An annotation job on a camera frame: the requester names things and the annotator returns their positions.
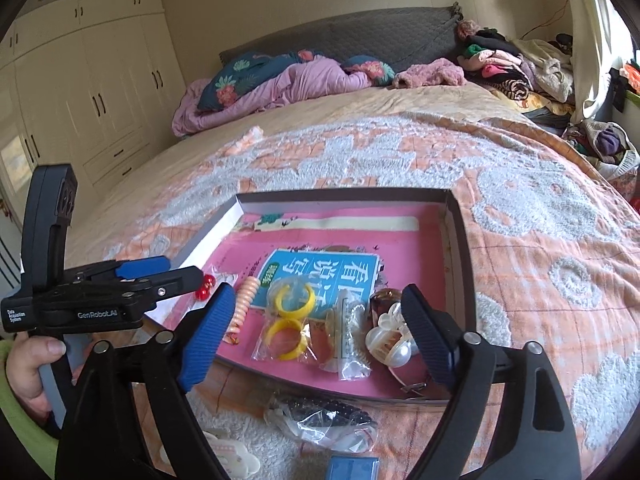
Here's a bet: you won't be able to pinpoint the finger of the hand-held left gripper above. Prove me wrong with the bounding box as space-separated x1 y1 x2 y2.
70 256 172 281
75 266 206 309

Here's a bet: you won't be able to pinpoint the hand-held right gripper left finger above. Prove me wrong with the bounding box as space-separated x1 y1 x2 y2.
54 282 236 480

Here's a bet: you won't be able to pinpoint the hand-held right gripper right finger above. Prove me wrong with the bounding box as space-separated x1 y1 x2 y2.
401 283 583 480

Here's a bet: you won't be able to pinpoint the bagged red cherry earrings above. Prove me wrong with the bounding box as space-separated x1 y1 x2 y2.
194 272 241 303

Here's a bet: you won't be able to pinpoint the cream pearl claw clip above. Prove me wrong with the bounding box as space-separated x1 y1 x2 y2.
365 302 421 367

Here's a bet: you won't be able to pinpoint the orange spiral hair tie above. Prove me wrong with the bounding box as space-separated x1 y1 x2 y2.
232 279 261 333

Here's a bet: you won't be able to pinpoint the clear bag with rhinestone clip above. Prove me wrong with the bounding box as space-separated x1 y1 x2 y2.
320 292 372 381

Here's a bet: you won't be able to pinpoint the dark cardboard box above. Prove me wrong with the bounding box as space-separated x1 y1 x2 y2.
145 187 478 403

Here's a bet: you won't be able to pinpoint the bagged yellow bangles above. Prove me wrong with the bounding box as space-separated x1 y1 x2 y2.
251 280 317 362

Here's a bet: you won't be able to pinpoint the person's left hand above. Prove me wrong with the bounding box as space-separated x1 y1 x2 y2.
5 335 68 418

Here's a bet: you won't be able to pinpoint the pink book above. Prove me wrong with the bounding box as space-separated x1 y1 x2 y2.
200 212 453 401

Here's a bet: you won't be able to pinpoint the white floral hair clip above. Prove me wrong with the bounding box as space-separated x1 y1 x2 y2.
159 427 261 480

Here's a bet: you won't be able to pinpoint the black hair clip in bag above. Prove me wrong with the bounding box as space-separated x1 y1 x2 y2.
264 392 379 453

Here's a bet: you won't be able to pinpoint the small blue box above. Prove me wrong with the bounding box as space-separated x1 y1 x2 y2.
326 455 381 480

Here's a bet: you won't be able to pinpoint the cream wardrobe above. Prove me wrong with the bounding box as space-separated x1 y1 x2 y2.
0 0 186 241

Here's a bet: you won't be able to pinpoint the large dark floral pillow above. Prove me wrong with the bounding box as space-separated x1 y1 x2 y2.
197 50 301 111

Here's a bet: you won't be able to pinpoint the pink crumpled blanket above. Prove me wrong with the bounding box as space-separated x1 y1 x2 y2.
172 57 373 137

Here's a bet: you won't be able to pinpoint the beige bed sheet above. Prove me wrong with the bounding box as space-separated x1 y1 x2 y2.
65 82 531 261

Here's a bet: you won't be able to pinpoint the pink fuzzy garment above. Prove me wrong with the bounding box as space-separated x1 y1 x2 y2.
392 58 468 90

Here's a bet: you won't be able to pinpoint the bag of clothes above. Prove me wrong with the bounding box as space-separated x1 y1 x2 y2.
565 120 640 181

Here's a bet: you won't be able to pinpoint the small dark floral pillow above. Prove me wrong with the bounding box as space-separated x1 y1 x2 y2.
342 55 398 87

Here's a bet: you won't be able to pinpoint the pile of folded clothes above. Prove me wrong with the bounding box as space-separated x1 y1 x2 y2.
455 19 576 116

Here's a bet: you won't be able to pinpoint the grey quilted headboard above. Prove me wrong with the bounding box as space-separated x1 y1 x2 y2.
218 2 466 81

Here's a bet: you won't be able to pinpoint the colourful clothes heap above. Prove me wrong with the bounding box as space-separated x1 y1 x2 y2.
620 60 640 96

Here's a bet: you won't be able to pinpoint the cream curtain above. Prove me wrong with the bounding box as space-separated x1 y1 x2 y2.
565 0 631 123

